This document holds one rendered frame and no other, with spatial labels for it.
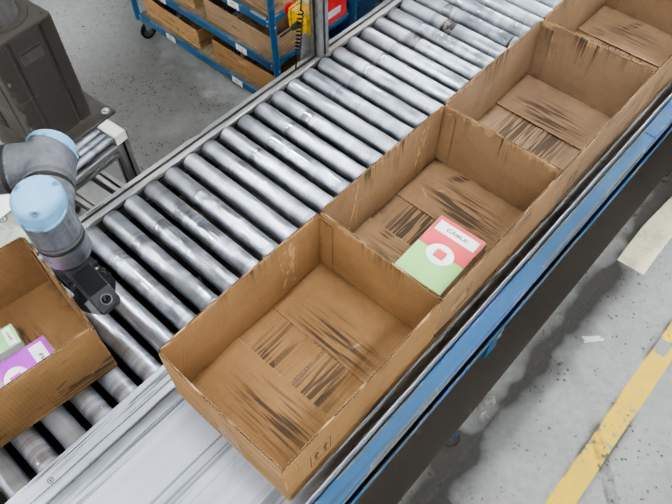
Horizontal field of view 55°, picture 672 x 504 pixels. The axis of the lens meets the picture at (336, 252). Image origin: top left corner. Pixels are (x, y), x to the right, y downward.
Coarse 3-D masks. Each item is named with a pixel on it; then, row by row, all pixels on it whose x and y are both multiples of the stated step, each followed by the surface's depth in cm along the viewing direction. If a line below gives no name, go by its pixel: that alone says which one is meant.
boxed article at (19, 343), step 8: (8, 328) 137; (0, 336) 136; (8, 336) 136; (16, 336) 136; (0, 344) 135; (8, 344) 135; (16, 344) 135; (24, 344) 137; (0, 352) 134; (8, 352) 135; (0, 360) 135
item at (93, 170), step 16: (112, 144) 179; (128, 144) 181; (96, 160) 175; (112, 160) 179; (128, 160) 184; (80, 176) 172; (96, 176) 208; (112, 176) 209; (128, 176) 188; (80, 192) 241; (112, 192) 208; (80, 208) 257
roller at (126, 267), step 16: (96, 240) 156; (112, 256) 153; (128, 256) 154; (128, 272) 151; (144, 272) 151; (144, 288) 149; (160, 288) 148; (160, 304) 146; (176, 304) 146; (176, 320) 144
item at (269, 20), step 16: (176, 0) 278; (224, 0) 248; (240, 0) 245; (272, 0) 228; (352, 0) 265; (144, 16) 304; (192, 16) 272; (256, 16) 240; (272, 16) 233; (352, 16) 271; (144, 32) 312; (160, 32) 301; (224, 32) 266; (272, 32) 238; (192, 48) 290; (208, 48) 291; (272, 48) 244; (208, 64) 289; (224, 64) 285; (272, 64) 255; (240, 80) 278
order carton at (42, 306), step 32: (0, 256) 135; (32, 256) 141; (0, 288) 141; (32, 288) 147; (64, 288) 128; (0, 320) 142; (32, 320) 143; (64, 320) 143; (64, 352) 122; (96, 352) 129; (32, 384) 122; (64, 384) 129; (0, 416) 121; (32, 416) 128
